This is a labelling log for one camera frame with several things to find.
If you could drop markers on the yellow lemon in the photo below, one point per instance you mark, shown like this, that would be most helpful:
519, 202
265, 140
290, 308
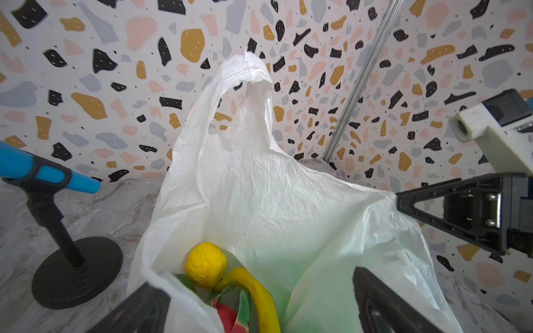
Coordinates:
206, 265

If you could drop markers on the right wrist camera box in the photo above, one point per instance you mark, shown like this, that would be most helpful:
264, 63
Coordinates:
501, 126

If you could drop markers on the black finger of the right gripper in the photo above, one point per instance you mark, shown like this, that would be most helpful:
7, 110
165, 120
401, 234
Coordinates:
490, 211

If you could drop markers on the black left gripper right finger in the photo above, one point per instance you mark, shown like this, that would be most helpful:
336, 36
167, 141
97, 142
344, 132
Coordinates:
383, 310

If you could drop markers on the red dragon fruit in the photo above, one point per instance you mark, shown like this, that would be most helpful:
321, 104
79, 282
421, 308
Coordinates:
232, 320

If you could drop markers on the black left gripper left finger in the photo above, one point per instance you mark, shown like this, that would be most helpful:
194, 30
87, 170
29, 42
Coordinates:
145, 310

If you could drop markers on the white plastic bag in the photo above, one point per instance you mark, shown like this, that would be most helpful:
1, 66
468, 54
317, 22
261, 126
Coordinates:
301, 233

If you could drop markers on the aluminium corner post right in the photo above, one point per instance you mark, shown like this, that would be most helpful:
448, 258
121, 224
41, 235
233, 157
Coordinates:
370, 60

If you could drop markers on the blue microphone on stand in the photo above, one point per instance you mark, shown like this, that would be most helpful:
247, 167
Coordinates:
79, 270

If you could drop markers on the yellow banana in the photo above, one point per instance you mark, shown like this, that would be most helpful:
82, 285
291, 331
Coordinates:
265, 307

